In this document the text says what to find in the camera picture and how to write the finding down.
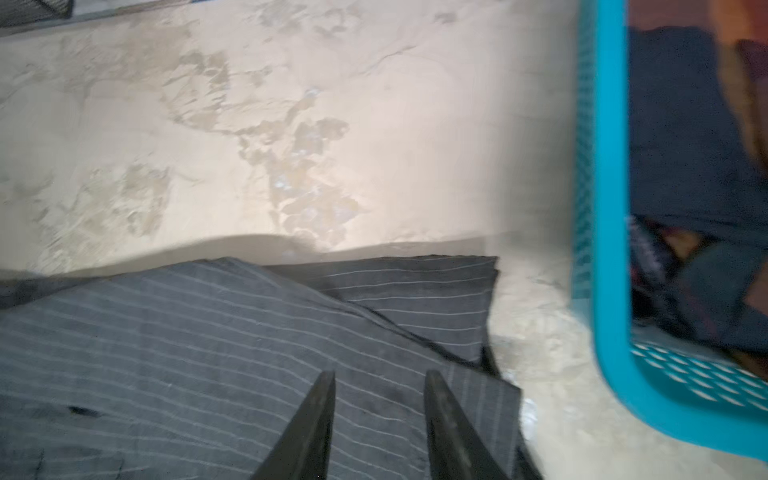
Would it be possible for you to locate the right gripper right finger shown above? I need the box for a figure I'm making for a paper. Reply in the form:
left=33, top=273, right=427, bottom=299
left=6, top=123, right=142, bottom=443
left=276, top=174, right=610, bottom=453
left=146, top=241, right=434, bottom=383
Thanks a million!
left=423, top=370, right=509, bottom=480

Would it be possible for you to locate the black wire shelf rack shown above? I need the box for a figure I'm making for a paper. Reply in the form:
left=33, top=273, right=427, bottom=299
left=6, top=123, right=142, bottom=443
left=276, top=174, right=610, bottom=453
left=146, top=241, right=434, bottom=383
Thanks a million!
left=0, top=0, right=74, bottom=28

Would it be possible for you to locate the plaid red brown shirt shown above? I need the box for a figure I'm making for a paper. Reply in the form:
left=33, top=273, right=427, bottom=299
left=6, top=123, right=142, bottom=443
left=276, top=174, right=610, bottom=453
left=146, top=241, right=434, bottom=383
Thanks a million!
left=626, top=0, right=768, bottom=361

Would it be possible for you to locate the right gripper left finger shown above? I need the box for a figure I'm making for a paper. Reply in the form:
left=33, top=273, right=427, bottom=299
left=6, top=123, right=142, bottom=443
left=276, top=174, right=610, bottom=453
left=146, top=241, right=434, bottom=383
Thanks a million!
left=251, top=371, right=336, bottom=480

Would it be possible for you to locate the teal plastic laundry basket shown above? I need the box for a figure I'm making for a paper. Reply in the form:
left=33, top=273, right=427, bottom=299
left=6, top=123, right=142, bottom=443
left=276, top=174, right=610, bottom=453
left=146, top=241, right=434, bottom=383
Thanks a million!
left=571, top=1, right=767, bottom=461

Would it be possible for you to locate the dark grey pinstripe shirt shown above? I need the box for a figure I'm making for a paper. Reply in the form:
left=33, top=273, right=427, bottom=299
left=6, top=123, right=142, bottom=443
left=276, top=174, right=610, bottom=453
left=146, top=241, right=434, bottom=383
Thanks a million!
left=1, top=256, right=540, bottom=479

